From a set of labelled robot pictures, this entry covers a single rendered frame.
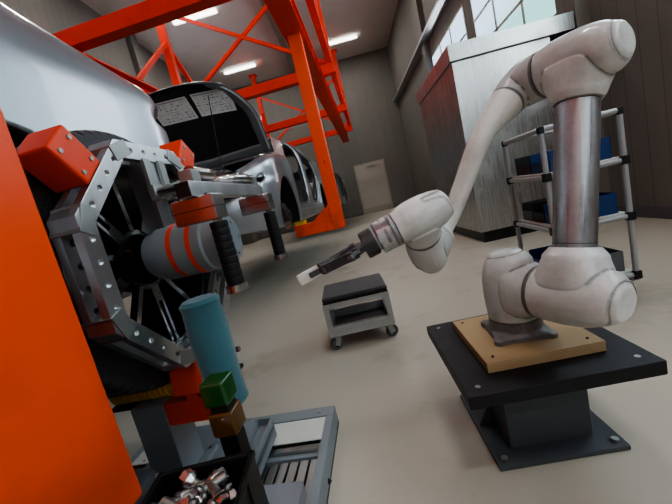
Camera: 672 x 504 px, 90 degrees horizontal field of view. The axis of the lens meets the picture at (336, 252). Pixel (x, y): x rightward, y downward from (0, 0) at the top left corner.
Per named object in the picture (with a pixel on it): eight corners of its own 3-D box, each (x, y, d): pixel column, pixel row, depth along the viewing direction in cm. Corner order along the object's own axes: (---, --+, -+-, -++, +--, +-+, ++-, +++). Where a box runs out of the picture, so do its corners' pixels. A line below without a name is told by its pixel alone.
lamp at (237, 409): (224, 422, 55) (218, 401, 55) (247, 419, 55) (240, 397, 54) (213, 440, 51) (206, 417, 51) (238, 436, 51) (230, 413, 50)
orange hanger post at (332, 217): (299, 236, 472) (252, 53, 436) (346, 225, 462) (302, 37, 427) (296, 238, 456) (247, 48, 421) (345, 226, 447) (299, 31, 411)
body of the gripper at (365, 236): (368, 225, 93) (339, 241, 94) (370, 228, 85) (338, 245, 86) (381, 249, 94) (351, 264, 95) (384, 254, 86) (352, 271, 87)
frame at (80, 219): (229, 315, 118) (183, 161, 111) (247, 312, 118) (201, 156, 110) (114, 416, 65) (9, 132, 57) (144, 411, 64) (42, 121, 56)
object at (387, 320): (331, 353, 203) (318, 300, 198) (333, 330, 239) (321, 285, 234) (401, 337, 201) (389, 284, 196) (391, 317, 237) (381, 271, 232)
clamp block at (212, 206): (189, 226, 70) (182, 201, 70) (229, 216, 69) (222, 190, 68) (176, 228, 65) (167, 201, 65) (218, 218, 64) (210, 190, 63)
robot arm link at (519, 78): (480, 91, 103) (520, 71, 90) (509, 55, 107) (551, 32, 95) (501, 125, 107) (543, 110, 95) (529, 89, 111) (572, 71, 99)
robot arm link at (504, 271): (509, 301, 120) (499, 242, 117) (561, 312, 104) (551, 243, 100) (476, 317, 114) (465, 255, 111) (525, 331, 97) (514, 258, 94)
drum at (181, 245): (180, 275, 96) (165, 227, 94) (249, 259, 93) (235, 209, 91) (148, 288, 82) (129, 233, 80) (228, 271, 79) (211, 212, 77)
